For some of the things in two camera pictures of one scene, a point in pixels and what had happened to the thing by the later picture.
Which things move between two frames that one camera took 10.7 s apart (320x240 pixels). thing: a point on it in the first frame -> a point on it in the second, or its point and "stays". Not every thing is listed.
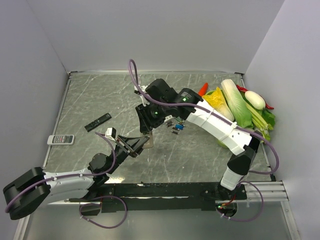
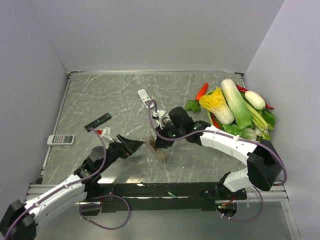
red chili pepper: (243, 89) stays
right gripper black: (147, 123) -> (163, 144)
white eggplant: (255, 100) stays
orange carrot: (203, 89) stays
